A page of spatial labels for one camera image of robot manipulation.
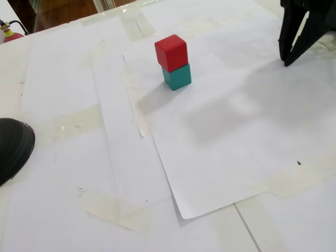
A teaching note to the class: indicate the black rounded plastic object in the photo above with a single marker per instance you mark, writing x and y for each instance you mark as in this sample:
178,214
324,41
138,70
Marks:
13,147

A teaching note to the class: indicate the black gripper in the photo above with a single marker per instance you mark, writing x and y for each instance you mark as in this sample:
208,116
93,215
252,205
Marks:
293,16

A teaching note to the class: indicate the teal blue wooden cube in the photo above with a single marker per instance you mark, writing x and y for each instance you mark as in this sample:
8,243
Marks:
178,77

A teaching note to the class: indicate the red wooden cube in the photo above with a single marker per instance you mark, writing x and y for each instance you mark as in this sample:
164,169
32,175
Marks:
172,53

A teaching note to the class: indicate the red fire extinguisher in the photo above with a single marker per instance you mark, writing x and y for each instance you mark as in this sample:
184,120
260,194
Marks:
13,36

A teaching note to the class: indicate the white paper sheet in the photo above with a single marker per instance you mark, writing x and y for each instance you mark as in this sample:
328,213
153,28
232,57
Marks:
65,65
210,157

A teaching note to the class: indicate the clear adhesive tape strip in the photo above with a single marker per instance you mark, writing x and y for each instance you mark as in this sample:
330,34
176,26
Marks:
288,181
115,210
136,29
141,126
76,123

